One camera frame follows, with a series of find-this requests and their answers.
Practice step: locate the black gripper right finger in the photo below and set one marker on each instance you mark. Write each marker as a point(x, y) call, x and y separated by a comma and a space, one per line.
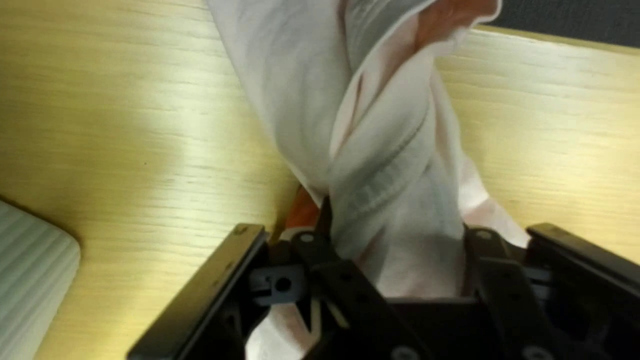
point(573, 293)

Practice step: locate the peach t-shirt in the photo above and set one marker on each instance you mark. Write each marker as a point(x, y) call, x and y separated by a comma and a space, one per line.
point(373, 132)

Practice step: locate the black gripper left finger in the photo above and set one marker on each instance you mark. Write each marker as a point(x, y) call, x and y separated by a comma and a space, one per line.
point(212, 300)

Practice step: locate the white plastic bin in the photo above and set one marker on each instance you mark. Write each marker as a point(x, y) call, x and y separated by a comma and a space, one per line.
point(30, 286)

